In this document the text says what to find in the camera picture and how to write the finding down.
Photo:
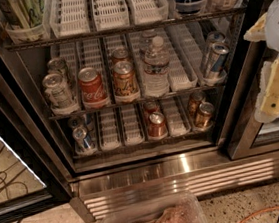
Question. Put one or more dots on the blue can bottom rear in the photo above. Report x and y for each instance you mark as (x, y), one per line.
(84, 120)

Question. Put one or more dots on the clear water bottle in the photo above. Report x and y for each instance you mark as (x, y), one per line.
(156, 66)
(145, 40)

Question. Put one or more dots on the clear plastic bin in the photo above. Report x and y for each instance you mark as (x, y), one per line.
(182, 207)

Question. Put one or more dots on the red can bottom rear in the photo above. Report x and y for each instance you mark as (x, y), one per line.
(150, 107)

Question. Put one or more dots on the clear water bottle rear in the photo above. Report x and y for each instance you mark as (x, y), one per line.
(145, 40)

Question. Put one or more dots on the open glass fridge door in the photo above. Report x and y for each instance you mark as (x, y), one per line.
(23, 191)

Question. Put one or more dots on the silver can rear left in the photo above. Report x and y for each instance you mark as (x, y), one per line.
(59, 65)

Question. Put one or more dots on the slim silver blue can front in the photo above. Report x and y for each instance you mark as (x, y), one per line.
(216, 57)

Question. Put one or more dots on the slim silver blue can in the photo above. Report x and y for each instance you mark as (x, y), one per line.
(213, 37)
(216, 57)

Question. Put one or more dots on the red coke can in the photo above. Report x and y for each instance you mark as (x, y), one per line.
(91, 84)

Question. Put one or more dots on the silver can front left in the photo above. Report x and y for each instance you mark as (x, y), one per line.
(57, 91)

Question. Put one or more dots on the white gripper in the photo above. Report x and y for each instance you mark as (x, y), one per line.
(267, 27)

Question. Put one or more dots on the gold can bottom front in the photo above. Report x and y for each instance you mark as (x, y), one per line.
(204, 115)

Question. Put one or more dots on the blue can bottom front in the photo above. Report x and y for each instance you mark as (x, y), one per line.
(83, 139)

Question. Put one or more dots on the red can bottom front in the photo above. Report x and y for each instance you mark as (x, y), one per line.
(156, 127)

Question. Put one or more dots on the orange can front middle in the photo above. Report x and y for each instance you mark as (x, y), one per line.
(125, 82)

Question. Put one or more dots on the steel fridge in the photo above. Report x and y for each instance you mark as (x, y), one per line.
(127, 166)

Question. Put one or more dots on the orange can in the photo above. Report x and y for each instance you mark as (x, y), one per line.
(125, 82)
(120, 54)

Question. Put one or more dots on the slim silver blue can rear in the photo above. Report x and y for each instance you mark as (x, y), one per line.
(213, 37)

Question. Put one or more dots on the gold can bottom rear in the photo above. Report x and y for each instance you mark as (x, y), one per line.
(195, 99)

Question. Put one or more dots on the gold can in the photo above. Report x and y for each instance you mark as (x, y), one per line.
(195, 99)
(204, 115)

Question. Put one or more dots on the orange can rear middle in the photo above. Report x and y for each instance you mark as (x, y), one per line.
(120, 54)

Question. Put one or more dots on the clear water bottle front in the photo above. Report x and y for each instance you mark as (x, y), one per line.
(156, 66)

